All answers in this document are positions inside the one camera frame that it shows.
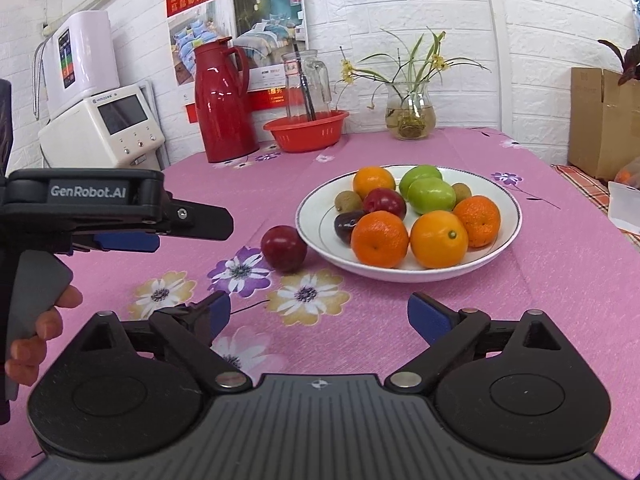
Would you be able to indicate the white wall pipe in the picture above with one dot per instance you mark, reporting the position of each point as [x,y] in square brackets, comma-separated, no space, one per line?
[498,15]

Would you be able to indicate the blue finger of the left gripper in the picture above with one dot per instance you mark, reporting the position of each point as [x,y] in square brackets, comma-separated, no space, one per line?
[127,242]

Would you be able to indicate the smooth orange plate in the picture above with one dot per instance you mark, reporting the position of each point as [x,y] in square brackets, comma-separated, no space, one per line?
[370,178]
[438,240]

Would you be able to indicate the red thermos jug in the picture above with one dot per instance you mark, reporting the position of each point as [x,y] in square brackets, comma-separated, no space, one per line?
[220,88]

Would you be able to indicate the clear plastic container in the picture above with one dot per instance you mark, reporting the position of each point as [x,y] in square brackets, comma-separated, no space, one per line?
[624,207]

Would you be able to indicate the kiwi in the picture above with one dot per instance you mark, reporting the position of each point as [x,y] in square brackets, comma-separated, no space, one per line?
[461,191]
[347,201]

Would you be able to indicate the glass vase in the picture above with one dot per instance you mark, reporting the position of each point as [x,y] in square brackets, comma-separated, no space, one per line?
[409,113]

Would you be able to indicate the cardboard box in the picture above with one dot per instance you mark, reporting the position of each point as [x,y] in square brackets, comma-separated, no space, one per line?
[604,122]

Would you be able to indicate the red plastic basket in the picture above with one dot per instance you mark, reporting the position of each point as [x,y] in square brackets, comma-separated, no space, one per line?
[295,135]

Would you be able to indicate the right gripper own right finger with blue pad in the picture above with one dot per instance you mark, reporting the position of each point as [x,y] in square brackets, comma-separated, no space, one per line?
[452,337]

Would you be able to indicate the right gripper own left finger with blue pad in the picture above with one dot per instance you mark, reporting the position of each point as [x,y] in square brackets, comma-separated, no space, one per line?
[186,333]

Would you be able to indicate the black utensil in pitcher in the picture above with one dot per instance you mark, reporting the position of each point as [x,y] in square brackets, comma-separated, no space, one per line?
[309,105]

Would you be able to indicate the plaid cloth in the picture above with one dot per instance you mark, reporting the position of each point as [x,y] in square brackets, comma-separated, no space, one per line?
[593,190]

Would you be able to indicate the pink floral tablecloth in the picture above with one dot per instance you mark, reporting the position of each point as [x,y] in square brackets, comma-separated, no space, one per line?
[568,261]

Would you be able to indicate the red plum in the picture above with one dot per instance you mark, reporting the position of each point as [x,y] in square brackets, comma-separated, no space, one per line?
[385,199]
[283,249]

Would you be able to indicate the green plant yellow flowers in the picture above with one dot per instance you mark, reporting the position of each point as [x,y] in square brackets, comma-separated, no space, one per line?
[413,66]

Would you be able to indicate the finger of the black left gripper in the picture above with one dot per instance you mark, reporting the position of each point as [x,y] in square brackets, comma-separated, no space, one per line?
[197,221]

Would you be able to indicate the white appliance with screen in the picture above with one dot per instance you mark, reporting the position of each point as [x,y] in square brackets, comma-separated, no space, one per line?
[114,129]

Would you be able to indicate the kiwi left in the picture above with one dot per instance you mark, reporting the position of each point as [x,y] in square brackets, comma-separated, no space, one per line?
[347,201]

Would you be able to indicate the smooth orange front plate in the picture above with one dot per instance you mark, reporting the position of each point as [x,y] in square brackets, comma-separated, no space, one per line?
[438,240]

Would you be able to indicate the smooth orange back plate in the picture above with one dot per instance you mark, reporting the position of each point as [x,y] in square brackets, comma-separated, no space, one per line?
[370,178]

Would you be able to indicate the small rough mandarin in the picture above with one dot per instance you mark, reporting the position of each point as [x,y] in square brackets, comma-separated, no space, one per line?
[481,218]

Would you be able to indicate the white plate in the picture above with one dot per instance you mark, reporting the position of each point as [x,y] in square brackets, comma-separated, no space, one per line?
[314,220]

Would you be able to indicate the green apple back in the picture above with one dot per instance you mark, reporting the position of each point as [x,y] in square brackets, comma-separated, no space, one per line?
[416,173]

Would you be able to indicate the kiwi right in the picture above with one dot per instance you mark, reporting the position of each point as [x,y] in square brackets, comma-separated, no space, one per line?
[461,191]

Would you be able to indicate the wall calendar poster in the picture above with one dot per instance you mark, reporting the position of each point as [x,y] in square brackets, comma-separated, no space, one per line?
[264,30]

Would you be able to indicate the green apple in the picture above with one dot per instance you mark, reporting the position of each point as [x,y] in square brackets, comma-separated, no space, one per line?
[416,173]
[429,194]

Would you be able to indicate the dark purple leaf plant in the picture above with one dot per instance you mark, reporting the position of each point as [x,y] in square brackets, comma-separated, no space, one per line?
[630,61]

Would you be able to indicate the person's left hand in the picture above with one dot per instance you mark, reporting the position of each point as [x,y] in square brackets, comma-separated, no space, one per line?
[26,355]

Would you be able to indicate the green apple front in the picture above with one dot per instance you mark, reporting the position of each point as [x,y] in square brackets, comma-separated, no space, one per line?
[429,194]

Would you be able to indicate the dark plum left plate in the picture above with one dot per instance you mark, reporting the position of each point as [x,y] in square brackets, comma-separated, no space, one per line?
[345,223]

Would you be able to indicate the clear glass pitcher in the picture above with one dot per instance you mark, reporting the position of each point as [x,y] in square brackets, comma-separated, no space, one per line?
[318,82]

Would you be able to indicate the white water purifier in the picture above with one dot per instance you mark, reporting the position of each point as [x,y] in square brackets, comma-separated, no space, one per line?
[79,61]

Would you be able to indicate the large rough mandarin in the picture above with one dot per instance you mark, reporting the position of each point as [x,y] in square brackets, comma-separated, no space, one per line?
[380,239]

